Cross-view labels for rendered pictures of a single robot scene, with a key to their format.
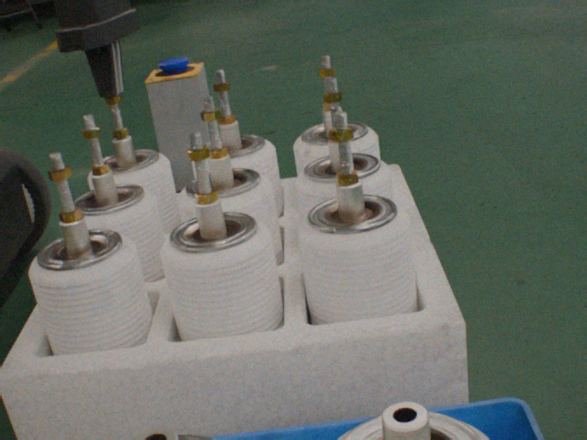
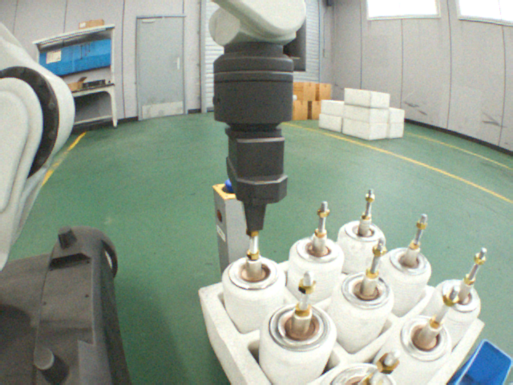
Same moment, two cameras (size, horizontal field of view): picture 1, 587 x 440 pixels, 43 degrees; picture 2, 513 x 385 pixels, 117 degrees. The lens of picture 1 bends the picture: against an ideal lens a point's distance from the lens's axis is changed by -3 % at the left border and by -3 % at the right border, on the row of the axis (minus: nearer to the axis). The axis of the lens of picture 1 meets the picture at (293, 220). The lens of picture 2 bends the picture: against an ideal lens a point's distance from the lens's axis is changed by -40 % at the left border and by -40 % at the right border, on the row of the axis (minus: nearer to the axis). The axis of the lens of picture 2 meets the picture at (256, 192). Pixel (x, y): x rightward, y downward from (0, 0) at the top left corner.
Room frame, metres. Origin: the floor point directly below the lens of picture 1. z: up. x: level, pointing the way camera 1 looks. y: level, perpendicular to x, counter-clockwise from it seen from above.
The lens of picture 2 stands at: (0.59, 0.32, 0.51)
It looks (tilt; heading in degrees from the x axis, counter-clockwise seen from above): 24 degrees down; 330
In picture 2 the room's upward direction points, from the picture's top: straight up
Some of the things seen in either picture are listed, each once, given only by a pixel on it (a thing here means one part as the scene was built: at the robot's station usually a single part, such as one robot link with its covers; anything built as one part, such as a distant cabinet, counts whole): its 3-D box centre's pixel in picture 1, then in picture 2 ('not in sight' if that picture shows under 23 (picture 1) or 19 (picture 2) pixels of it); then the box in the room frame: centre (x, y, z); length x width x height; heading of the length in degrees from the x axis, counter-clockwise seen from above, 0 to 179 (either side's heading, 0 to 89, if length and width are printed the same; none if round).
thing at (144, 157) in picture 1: (127, 162); (253, 273); (0.84, 0.18, 0.25); 0.08 x 0.08 x 0.01
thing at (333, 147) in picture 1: (341, 155); (411, 255); (0.72, -0.05, 0.26); 0.02 x 0.02 x 0.03
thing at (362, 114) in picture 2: not in sight; (365, 113); (2.45, -2.21, 0.27); 0.39 x 0.39 x 0.18; 1
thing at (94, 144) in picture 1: (96, 152); (304, 299); (0.73, 0.18, 0.30); 0.01 x 0.01 x 0.08
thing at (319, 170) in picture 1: (341, 168); (409, 261); (0.72, -0.05, 0.25); 0.08 x 0.08 x 0.01
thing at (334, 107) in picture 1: (335, 117); (418, 235); (0.72, -0.05, 0.30); 0.01 x 0.01 x 0.08
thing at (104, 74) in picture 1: (101, 70); (256, 209); (0.83, 0.18, 0.36); 0.03 x 0.02 x 0.06; 73
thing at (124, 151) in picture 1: (124, 152); (253, 265); (0.84, 0.18, 0.26); 0.02 x 0.02 x 0.03
